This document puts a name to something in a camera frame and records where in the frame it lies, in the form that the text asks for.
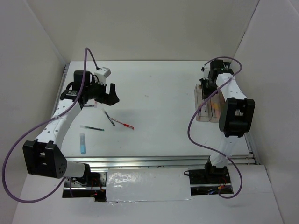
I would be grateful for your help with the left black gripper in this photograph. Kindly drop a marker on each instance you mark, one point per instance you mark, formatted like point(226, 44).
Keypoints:
point(109, 99)

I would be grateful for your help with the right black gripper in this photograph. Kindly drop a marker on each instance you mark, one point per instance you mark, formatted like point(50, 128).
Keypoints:
point(206, 93)

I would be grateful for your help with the orange cap highlighter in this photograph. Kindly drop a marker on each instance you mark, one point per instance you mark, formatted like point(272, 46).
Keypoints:
point(216, 111)

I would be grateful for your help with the dark teal pen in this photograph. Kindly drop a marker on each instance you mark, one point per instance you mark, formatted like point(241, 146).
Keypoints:
point(110, 119)

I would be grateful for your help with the red gel pen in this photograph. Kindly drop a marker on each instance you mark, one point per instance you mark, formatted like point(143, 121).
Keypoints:
point(124, 124)

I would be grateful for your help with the green gel pen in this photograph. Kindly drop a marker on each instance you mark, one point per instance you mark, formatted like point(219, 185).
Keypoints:
point(92, 128)

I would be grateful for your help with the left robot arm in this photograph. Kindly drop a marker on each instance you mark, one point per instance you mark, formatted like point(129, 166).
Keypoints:
point(43, 156)

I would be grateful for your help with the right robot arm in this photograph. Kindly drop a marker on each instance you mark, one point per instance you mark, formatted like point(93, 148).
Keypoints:
point(235, 118)

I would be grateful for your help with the clear container middle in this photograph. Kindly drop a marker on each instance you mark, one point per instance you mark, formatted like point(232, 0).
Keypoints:
point(217, 103)

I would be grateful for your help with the clear container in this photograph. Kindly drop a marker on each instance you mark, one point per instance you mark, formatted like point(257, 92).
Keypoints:
point(198, 103)
point(217, 103)

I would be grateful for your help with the clear container left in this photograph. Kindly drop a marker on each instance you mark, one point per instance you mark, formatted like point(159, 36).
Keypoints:
point(198, 103)

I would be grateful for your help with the blue cap highlighter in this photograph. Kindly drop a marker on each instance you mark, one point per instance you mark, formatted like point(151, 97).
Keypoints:
point(82, 143)

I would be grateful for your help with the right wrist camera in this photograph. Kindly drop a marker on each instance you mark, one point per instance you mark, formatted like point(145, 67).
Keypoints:
point(205, 71)

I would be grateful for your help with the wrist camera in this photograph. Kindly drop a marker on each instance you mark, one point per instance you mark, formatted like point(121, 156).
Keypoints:
point(205, 71)
point(102, 74)

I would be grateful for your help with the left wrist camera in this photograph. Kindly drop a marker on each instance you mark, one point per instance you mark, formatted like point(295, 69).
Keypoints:
point(102, 74)

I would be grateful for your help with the aluminium frame rail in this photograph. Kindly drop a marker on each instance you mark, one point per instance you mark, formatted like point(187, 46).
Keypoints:
point(141, 162)

